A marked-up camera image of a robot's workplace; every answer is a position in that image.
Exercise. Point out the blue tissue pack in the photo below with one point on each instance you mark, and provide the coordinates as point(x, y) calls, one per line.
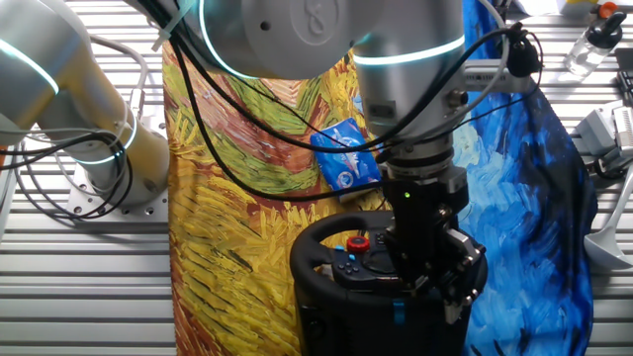
point(346, 168)

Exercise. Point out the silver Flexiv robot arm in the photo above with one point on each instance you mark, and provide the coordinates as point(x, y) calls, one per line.
point(297, 29)

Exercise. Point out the silver wrist camera bar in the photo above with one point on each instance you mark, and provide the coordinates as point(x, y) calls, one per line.
point(489, 76)

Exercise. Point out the black keyboard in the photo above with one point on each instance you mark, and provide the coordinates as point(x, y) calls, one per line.
point(627, 84)

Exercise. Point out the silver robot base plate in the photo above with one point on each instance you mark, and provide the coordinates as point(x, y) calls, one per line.
point(148, 210)

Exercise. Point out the clear bottle black cap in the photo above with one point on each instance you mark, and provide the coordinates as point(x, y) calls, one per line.
point(588, 49)

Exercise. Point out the black racing steering wheel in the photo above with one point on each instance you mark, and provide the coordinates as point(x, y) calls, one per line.
point(306, 257)

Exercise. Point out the silver ribbed depth camera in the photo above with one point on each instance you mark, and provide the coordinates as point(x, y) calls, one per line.
point(593, 128)

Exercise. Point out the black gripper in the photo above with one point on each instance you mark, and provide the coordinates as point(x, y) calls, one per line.
point(420, 212)

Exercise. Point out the black steering wheel base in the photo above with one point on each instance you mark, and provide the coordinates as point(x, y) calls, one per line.
point(356, 331)

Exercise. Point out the white zip tie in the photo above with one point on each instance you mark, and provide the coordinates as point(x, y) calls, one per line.
point(168, 32)

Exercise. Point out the Van Gogh painting tablecloth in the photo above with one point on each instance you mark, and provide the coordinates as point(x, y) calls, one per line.
point(222, 247)

